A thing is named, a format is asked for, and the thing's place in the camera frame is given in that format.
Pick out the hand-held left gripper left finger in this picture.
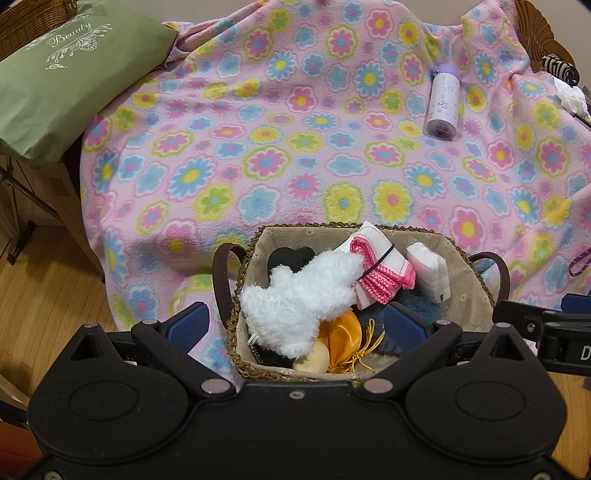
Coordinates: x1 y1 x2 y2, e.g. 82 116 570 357
65 302 236 400

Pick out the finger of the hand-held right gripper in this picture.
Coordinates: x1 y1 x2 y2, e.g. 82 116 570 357
560 294 591 315
492 300 561 335

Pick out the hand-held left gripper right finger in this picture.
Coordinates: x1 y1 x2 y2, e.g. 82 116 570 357
358 302 539 400

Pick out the white cloth with pink trim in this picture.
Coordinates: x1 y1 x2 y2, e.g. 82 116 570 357
335 220 416 310

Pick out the woven basket with fabric lining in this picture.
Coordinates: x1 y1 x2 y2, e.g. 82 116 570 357
212 222 511 384

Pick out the white tissue packet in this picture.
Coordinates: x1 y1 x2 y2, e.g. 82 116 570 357
406 242 450 304

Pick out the orange satin pouch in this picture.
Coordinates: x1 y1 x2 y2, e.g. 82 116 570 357
318 308 386 374

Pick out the white plush rabbit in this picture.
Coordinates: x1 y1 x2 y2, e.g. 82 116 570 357
239 249 365 358

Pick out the pink floral fleece blanket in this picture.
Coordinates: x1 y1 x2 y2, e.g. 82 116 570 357
78 0 591 370

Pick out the black metal stand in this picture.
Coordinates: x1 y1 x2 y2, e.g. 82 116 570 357
0 165 62 265

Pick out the purple white bottle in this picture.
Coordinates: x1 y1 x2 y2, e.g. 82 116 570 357
424 64 460 140

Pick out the zebra striped cloth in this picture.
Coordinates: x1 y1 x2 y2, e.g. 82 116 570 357
541 54 580 86

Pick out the green printed pillow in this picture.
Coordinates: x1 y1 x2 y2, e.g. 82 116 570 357
0 0 180 168

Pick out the brown wicker basket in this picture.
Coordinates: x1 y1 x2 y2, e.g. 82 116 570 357
0 0 79 63

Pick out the purple cord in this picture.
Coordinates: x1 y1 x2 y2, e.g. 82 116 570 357
568 247 591 278

